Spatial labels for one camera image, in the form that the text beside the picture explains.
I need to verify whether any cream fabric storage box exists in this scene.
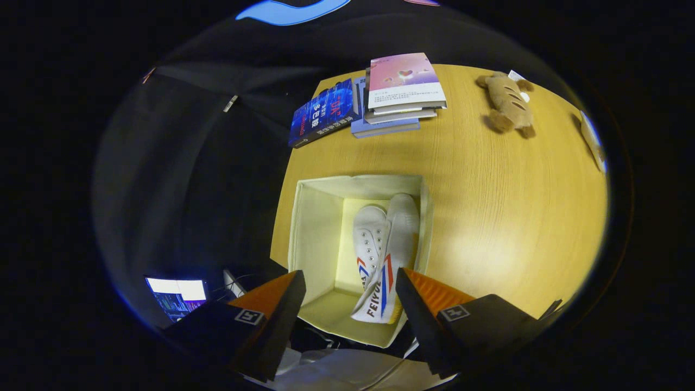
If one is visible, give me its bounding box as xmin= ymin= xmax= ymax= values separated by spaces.
xmin=288 ymin=174 xmax=434 ymax=348

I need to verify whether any dark blue book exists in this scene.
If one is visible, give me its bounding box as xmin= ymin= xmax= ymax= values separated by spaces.
xmin=288 ymin=79 xmax=356 ymax=149

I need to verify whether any brown plush toy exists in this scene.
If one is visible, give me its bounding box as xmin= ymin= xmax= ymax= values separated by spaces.
xmin=476 ymin=71 xmax=536 ymax=139

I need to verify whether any laptop screen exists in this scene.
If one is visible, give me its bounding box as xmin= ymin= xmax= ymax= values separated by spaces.
xmin=145 ymin=278 xmax=209 ymax=322

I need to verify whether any white shoe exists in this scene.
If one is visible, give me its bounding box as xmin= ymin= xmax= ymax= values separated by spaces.
xmin=350 ymin=193 xmax=420 ymax=325
xmin=353 ymin=205 xmax=391 ymax=291

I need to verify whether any grey white book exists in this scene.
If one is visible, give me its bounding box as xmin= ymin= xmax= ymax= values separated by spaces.
xmin=363 ymin=68 xmax=438 ymax=124

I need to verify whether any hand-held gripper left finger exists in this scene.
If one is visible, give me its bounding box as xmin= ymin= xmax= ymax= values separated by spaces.
xmin=161 ymin=269 xmax=307 ymax=383

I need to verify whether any white device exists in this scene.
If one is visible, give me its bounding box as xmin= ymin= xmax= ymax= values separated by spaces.
xmin=223 ymin=269 xmax=246 ymax=298

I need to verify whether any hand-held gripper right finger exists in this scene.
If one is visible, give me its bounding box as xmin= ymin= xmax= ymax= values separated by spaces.
xmin=395 ymin=267 xmax=545 ymax=380

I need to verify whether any pink cover book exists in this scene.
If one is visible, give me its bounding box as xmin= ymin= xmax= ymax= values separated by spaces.
xmin=368 ymin=53 xmax=447 ymax=112

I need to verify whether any light blue book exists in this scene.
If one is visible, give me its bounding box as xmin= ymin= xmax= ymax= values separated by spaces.
xmin=350 ymin=77 xmax=421 ymax=139

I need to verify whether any black backdrop cloth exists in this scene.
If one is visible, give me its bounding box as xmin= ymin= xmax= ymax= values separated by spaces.
xmin=92 ymin=0 xmax=544 ymax=326

